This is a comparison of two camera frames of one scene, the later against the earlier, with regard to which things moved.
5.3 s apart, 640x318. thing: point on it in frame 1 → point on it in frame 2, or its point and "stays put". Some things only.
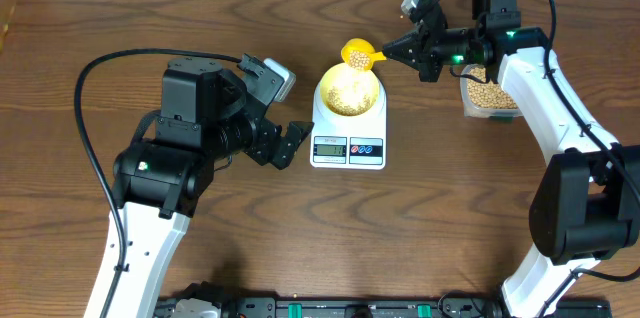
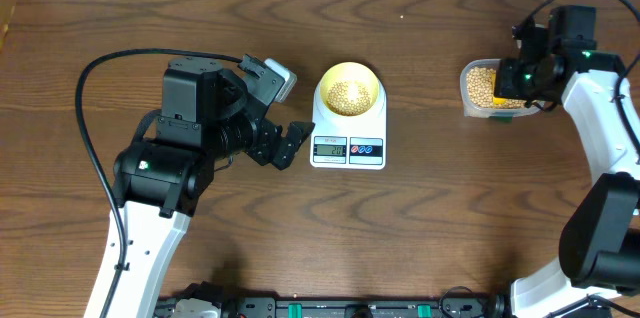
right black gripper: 421,56 → 504,82
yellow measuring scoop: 360,53 → 496,100
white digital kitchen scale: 341,142 stays put
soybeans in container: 487,95 stays put
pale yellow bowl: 349,90 stays put
